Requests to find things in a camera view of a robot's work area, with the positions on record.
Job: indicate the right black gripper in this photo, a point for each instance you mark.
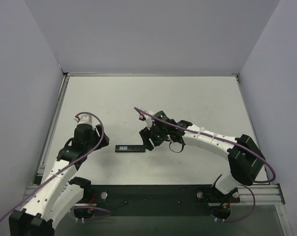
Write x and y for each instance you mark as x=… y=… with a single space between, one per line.
x=146 y=137

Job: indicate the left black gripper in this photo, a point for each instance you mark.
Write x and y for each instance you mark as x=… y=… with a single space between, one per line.
x=102 y=137

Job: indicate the black remote control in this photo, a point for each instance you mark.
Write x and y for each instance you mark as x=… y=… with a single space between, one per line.
x=129 y=148

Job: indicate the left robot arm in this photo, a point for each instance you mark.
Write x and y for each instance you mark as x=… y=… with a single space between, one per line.
x=62 y=189

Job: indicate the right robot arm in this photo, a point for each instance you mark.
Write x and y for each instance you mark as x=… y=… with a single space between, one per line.
x=242 y=154

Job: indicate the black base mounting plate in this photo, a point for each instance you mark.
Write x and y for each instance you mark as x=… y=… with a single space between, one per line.
x=152 y=200

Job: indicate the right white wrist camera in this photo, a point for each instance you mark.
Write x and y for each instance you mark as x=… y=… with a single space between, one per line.
x=147 y=119

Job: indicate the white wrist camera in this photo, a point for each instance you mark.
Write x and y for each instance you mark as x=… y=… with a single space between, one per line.
x=147 y=119
x=84 y=119

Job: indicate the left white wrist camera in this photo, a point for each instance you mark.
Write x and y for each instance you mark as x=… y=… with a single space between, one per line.
x=84 y=119

